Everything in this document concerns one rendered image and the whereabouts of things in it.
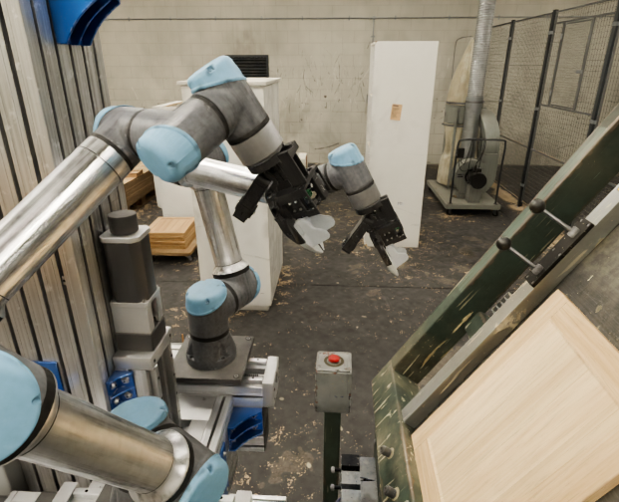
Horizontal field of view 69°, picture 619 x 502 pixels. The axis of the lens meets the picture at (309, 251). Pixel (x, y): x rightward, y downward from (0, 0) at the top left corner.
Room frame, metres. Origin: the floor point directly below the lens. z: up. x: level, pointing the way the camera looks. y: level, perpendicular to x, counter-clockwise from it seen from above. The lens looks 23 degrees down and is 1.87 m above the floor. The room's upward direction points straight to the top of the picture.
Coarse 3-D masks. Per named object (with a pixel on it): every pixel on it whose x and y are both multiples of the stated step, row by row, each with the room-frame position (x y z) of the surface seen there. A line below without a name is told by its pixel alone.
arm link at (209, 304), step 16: (192, 288) 1.16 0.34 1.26; (208, 288) 1.16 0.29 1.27; (224, 288) 1.16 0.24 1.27; (192, 304) 1.11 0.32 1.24; (208, 304) 1.10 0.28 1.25; (224, 304) 1.14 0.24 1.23; (192, 320) 1.11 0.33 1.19; (208, 320) 1.10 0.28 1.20; (224, 320) 1.13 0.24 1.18; (208, 336) 1.10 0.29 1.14
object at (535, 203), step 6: (534, 204) 1.06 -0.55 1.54; (540, 204) 1.06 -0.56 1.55; (534, 210) 1.06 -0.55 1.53; (540, 210) 1.06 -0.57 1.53; (546, 210) 1.06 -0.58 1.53; (552, 216) 1.05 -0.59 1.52; (558, 222) 1.04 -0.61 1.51; (570, 228) 1.02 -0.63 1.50; (576, 228) 1.01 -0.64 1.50; (570, 234) 1.01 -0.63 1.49
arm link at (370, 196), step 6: (372, 186) 1.06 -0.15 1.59; (360, 192) 1.12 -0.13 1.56; (366, 192) 1.05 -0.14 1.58; (372, 192) 1.05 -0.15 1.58; (378, 192) 1.07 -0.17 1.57; (354, 198) 1.06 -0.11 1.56; (360, 198) 1.05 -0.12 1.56; (366, 198) 1.05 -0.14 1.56; (372, 198) 1.05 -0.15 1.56; (378, 198) 1.06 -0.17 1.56; (354, 204) 1.06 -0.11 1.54; (360, 204) 1.05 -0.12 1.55; (366, 204) 1.05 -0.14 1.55; (372, 204) 1.05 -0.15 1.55
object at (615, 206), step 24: (600, 216) 1.00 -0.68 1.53; (600, 240) 0.99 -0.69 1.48; (576, 264) 0.99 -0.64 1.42; (528, 288) 1.02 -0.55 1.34; (552, 288) 1.00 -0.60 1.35; (504, 312) 1.02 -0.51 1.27; (528, 312) 1.00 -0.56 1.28; (480, 336) 1.03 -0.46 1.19; (504, 336) 1.00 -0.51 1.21; (456, 360) 1.04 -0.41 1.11; (480, 360) 1.01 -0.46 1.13; (432, 384) 1.04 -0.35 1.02; (456, 384) 1.01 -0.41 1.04; (408, 408) 1.05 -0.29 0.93; (432, 408) 1.01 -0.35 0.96
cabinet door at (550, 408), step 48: (528, 336) 0.92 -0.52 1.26; (576, 336) 0.81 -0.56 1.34; (480, 384) 0.92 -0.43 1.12; (528, 384) 0.81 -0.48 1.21; (576, 384) 0.72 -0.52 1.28; (432, 432) 0.92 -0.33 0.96; (480, 432) 0.80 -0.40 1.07; (528, 432) 0.71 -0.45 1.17; (576, 432) 0.64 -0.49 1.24; (432, 480) 0.80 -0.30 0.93; (480, 480) 0.70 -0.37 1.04; (528, 480) 0.63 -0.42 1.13; (576, 480) 0.56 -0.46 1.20
